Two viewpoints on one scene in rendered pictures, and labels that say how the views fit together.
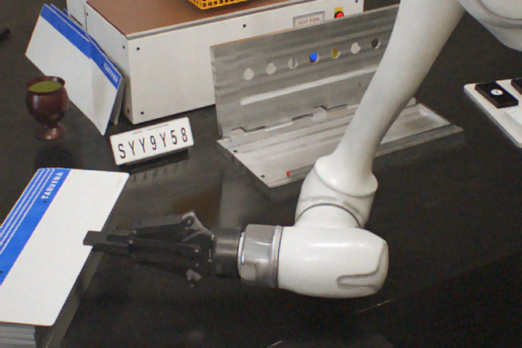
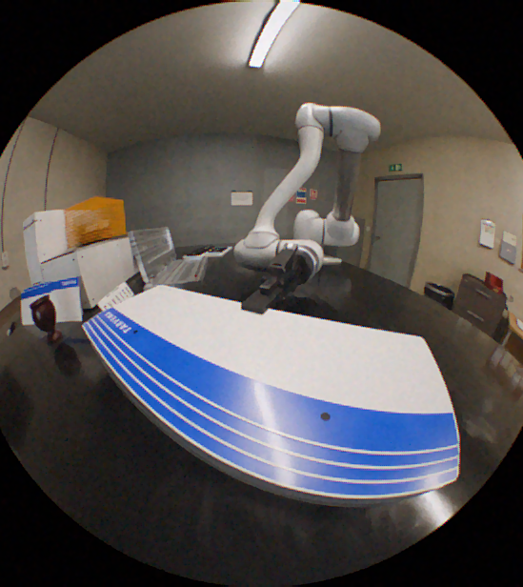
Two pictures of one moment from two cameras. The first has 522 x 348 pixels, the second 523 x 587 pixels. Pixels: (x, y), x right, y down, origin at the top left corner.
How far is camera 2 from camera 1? 1.50 m
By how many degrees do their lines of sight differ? 66
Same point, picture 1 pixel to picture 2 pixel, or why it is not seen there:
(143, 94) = (90, 287)
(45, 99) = (43, 308)
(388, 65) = (312, 160)
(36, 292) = (376, 356)
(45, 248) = (254, 347)
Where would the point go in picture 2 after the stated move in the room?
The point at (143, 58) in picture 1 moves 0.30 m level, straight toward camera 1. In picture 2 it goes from (85, 263) to (145, 258)
